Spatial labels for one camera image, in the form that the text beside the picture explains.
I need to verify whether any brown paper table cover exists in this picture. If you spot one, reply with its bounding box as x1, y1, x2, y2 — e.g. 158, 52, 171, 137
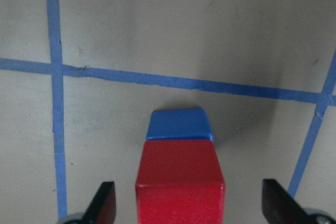
1, 0, 335, 223

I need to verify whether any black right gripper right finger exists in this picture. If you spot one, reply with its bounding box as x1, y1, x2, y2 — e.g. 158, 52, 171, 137
262, 179, 309, 224

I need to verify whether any red wooden block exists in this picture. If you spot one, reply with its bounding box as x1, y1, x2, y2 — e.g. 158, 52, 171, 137
135, 140, 225, 223

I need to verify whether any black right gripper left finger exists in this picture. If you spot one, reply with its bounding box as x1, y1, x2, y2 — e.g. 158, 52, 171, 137
79, 182, 116, 224

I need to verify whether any blue wooden block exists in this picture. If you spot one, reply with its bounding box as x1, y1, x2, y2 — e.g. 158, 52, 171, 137
146, 108, 214, 141

